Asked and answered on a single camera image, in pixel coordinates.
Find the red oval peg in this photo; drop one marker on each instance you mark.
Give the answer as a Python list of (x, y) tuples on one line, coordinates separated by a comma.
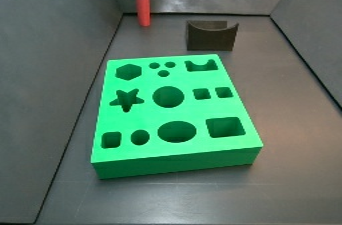
[(143, 12)]

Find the black curved holder stand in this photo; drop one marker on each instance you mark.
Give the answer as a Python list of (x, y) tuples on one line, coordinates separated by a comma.
[(210, 35)]

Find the green shape sorting board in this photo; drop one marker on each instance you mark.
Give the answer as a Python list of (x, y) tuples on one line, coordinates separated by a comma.
[(170, 117)]

